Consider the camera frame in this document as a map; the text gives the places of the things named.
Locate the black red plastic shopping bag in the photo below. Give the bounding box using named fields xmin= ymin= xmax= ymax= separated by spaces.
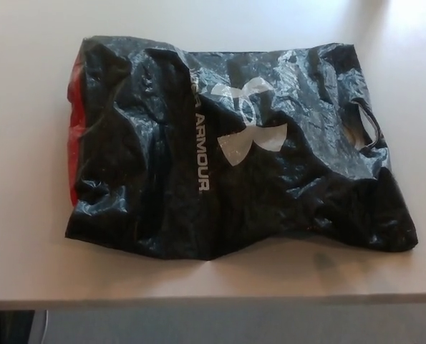
xmin=64 ymin=34 xmax=420 ymax=264

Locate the black desk support frame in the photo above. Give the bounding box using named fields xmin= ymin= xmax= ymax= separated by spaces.
xmin=0 ymin=310 xmax=44 ymax=344

